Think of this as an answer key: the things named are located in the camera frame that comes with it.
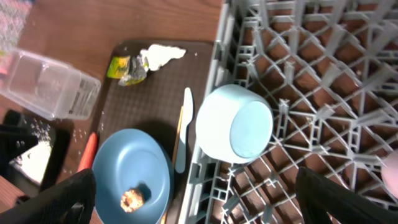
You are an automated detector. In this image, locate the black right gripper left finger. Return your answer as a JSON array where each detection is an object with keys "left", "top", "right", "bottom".
[{"left": 1, "top": 169, "right": 96, "bottom": 223}]

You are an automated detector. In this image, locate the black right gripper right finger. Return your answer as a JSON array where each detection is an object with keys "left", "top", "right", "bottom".
[{"left": 295, "top": 167, "right": 397, "bottom": 223}]

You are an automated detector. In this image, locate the pink cup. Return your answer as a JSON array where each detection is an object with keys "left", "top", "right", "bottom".
[{"left": 381, "top": 151, "right": 398, "bottom": 198}]

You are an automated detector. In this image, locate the light blue rice bowl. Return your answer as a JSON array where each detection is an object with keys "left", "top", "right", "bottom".
[{"left": 196, "top": 84, "right": 274, "bottom": 164}]

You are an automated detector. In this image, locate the black waste tray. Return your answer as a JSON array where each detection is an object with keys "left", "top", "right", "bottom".
[{"left": 1, "top": 110, "right": 70, "bottom": 197}]

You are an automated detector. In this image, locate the grey dishwasher rack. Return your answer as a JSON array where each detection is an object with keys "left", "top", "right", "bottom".
[{"left": 178, "top": 0, "right": 397, "bottom": 223}]

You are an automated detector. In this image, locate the orange carrot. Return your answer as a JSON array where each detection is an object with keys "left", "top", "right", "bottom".
[{"left": 77, "top": 133, "right": 98, "bottom": 172}]

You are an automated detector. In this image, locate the brown food scrap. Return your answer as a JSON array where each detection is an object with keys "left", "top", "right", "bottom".
[{"left": 121, "top": 189, "right": 145, "bottom": 213}]

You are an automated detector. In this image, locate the dark blue plate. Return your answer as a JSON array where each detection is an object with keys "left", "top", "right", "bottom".
[{"left": 92, "top": 129, "right": 174, "bottom": 223}]

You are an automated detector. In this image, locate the clear plastic bin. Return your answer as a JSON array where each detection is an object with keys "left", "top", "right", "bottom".
[{"left": 1, "top": 49, "right": 101, "bottom": 120}]

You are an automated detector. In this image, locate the wooden chopstick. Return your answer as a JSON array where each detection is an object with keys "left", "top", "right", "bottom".
[{"left": 160, "top": 106, "right": 183, "bottom": 224}]

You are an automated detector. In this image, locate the dark brown tray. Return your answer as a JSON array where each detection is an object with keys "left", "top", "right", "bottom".
[{"left": 98, "top": 40, "right": 213, "bottom": 223}]

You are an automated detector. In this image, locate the yellow snack wrapper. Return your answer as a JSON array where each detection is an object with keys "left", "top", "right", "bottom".
[{"left": 106, "top": 55, "right": 149, "bottom": 86}]

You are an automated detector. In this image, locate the light blue plastic knife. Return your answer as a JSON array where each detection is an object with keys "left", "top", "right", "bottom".
[{"left": 175, "top": 87, "right": 194, "bottom": 174}]

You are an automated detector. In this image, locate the crumpled white tissue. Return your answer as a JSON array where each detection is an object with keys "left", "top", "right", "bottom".
[{"left": 140, "top": 44, "right": 187, "bottom": 72}]

